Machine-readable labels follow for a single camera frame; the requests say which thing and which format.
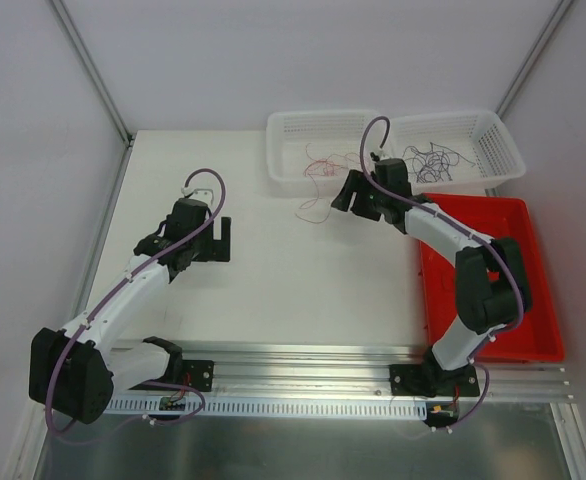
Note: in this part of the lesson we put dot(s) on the aluminium frame post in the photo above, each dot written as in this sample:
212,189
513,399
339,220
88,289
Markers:
78,46
553,23

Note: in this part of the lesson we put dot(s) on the red plastic tray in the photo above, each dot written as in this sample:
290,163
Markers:
538,339

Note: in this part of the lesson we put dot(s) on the aluminium frame post left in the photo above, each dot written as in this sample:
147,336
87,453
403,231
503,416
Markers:
78,46

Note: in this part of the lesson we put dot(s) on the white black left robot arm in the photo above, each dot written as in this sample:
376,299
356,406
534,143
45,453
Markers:
75,371

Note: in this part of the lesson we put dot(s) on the white slotted cable duct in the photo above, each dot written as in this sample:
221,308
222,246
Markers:
219,406

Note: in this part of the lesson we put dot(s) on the white perforated basket right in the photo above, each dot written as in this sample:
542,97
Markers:
455,152

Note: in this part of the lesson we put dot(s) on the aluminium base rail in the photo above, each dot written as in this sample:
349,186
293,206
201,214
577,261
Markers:
355,372

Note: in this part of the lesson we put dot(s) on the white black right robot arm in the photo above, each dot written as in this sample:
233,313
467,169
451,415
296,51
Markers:
492,291

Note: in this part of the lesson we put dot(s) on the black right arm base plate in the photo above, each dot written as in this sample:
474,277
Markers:
418,380

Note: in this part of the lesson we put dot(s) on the aluminium frame post right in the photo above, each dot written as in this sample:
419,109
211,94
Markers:
553,23

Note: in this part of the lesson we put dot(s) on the white perforated basket left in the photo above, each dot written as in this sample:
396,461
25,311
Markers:
310,153

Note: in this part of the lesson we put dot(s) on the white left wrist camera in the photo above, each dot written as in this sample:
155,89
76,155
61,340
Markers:
201,194

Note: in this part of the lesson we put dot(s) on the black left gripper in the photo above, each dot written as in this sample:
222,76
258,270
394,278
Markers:
212,245

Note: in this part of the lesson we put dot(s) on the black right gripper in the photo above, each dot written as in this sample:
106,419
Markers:
363,198

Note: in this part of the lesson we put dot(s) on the white perforated basket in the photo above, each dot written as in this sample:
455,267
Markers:
310,153
455,152

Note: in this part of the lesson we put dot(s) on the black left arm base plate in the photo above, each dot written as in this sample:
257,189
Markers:
197,374

